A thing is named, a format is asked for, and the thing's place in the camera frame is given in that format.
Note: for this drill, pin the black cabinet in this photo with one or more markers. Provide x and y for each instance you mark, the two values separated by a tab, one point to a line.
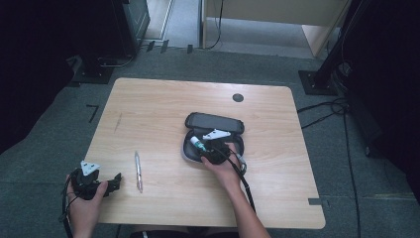
132	23

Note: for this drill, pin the dark tape piece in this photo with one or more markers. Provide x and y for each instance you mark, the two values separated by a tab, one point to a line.
314	201

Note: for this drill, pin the small black floor marker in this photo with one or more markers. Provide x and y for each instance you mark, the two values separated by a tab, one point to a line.
189	49
164	46

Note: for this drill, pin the light wooden furniture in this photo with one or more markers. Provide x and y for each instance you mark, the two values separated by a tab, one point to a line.
277	11

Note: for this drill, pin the silver pen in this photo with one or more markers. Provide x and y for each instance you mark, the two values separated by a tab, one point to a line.
138	172

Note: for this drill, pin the black metal stand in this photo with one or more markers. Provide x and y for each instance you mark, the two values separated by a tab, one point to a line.
325	66

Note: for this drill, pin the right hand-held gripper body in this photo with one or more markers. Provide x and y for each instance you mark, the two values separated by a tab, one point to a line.
218	152

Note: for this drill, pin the black stand base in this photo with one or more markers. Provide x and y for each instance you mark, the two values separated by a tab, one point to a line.
94	74

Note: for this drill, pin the dark grey pencil case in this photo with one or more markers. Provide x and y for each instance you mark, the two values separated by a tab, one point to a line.
211	121

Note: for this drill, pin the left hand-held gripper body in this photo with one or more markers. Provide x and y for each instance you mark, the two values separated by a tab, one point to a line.
86	185

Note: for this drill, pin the black round table grommet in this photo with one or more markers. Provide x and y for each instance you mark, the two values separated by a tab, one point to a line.
238	97

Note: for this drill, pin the person's left hand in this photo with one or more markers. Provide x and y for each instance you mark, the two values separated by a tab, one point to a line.
84	211

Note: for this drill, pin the person's right hand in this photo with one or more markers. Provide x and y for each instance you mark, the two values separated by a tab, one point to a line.
224	173

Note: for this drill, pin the white green glue stick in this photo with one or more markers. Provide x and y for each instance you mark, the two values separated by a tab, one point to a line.
197	142

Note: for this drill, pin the dark curtain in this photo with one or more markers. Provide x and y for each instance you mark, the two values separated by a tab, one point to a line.
389	82
29	66

